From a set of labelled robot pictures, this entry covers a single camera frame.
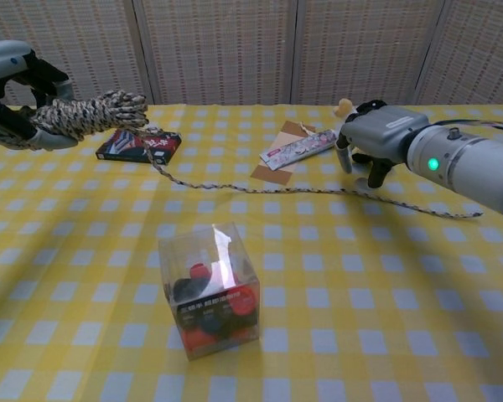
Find brown cardboard card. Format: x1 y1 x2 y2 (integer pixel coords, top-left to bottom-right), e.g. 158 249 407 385
250 120 318 187

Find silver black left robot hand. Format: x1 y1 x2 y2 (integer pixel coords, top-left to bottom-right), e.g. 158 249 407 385
0 39 79 151

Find yellow white checked tablecloth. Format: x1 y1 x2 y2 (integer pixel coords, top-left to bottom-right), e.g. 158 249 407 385
0 102 503 402

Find beige black braided rope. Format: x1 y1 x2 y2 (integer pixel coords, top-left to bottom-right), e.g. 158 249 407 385
0 90 485 221

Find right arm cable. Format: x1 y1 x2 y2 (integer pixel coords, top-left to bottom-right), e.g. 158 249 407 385
429 118 503 139

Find black red card box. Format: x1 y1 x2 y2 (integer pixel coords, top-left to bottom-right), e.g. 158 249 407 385
95 127 183 167

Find white printed tube packet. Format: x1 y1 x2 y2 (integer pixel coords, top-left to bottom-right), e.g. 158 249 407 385
258 127 344 171

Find black white plush doll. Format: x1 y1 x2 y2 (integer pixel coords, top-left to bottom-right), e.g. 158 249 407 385
333 97 397 168

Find clear plastic cube box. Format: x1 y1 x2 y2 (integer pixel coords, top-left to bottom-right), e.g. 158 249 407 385
158 221 262 363

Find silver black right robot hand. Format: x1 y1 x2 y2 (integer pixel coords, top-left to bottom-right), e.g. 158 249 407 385
337 106 431 188

